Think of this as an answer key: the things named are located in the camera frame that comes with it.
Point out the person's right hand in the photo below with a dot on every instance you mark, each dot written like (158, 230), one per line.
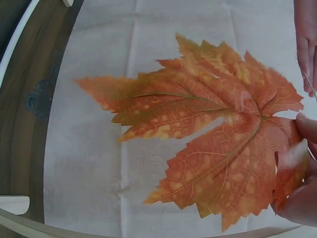
(301, 205)

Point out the person's left hand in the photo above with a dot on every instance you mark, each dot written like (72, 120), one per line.
(307, 27)

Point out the person's left fingers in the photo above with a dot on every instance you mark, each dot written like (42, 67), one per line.
(304, 59)

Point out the orange artificial maple leaf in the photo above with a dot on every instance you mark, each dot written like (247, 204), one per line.
(218, 138)

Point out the thin green leaf stem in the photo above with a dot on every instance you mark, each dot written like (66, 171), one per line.
(309, 84)

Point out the white paper towel sheet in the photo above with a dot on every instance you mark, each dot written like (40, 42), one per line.
(99, 161)

